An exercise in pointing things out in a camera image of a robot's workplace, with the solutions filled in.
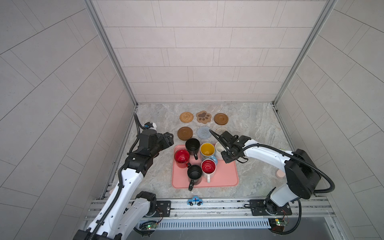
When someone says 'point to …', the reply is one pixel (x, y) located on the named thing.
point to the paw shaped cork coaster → (203, 117)
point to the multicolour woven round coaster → (221, 130)
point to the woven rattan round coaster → (186, 117)
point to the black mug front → (194, 173)
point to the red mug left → (182, 158)
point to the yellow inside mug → (207, 150)
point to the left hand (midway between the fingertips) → (171, 134)
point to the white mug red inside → (208, 167)
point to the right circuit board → (277, 224)
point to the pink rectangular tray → (226, 174)
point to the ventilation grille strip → (215, 224)
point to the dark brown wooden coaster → (185, 133)
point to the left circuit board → (151, 226)
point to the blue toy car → (195, 200)
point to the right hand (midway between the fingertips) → (225, 158)
